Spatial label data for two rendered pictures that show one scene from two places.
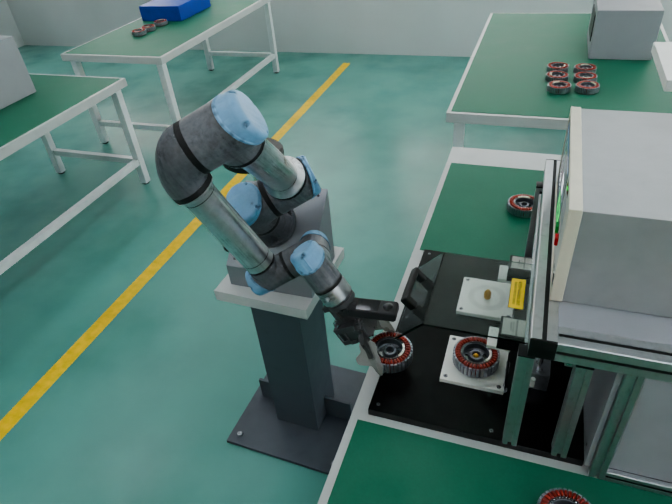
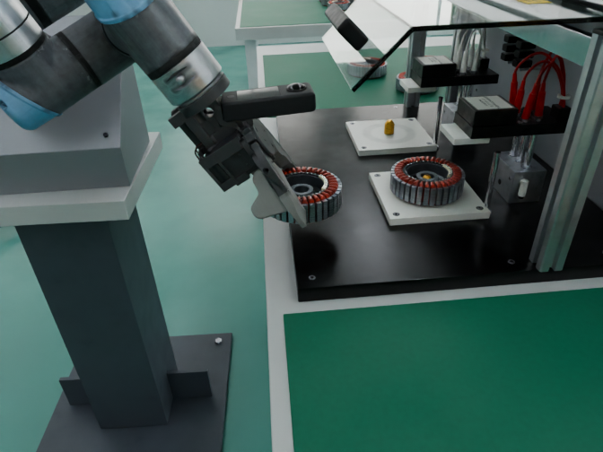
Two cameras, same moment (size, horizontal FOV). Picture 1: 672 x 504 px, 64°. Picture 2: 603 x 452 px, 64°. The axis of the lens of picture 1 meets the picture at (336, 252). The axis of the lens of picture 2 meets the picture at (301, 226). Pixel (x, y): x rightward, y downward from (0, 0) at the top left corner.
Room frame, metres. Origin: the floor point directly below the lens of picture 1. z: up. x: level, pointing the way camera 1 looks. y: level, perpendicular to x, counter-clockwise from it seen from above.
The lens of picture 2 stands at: (0.37, 0.16, 1.16)
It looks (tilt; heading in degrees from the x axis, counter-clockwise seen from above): 33 degrees down; 333
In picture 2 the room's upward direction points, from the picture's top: 2 degrees counter-clockwise
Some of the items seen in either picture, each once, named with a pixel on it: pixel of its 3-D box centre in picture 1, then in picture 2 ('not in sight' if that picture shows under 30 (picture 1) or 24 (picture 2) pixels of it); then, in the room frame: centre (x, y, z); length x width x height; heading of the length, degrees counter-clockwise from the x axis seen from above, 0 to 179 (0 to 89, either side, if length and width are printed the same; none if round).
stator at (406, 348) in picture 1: (389, 351); (301, 194); (0.90, -0.11, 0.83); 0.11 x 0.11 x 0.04
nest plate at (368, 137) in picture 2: not in sight; (388, 135); (1.10, -0.41, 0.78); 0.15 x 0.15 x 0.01; 67
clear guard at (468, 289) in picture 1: (483, 303); (469, 29); (0.82, -0.30, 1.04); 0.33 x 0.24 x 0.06; 67
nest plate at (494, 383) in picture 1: (475, 363); (424, 194); (0.88, -0.32, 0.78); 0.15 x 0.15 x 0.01; 67
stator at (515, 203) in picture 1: (523, 205); (367, 67); (1.56, -0.67, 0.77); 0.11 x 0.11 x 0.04
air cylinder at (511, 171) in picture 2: (537, 369); (515, 175); (0.82, -0.45, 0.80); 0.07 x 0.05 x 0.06; 157
